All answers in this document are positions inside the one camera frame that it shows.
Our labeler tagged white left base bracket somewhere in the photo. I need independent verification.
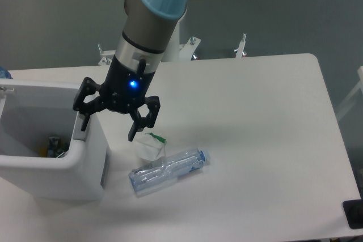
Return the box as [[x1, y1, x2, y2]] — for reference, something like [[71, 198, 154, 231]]
[[98, 44, 115, 66]]

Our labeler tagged trash inside can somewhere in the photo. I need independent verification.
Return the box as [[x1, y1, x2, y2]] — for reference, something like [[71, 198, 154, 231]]
[[38, 136, 69, 159]]

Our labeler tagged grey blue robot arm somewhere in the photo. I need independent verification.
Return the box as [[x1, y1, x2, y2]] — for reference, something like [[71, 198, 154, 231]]
[[73, 0, 188, 141]]

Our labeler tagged crushed clear plastic bottle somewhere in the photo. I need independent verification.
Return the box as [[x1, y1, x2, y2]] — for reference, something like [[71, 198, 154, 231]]
[[128, 148, 210, 197]]

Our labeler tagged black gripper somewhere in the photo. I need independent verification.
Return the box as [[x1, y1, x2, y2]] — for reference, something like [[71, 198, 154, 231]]
[[73, 57, 161, 141]]

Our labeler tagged white far bracket post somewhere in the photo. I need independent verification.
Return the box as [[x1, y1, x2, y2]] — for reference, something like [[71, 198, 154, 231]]
[[234, 33, 247, 58]]

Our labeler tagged white frame right edge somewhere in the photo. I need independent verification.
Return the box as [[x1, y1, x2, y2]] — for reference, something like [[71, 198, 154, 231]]
[[335, 66, 362, 122]]

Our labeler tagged white push-lid trash can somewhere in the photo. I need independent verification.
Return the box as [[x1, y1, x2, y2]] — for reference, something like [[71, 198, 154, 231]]
[[1, 79, 109, 200]]

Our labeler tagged blue plastic bag edge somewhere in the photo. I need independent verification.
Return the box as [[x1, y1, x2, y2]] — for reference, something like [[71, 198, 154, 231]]
[[0, 66, 12, 79]]

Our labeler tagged black device table corner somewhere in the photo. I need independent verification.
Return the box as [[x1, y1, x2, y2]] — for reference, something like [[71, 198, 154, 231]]
[[343, 199, 362, 230]]

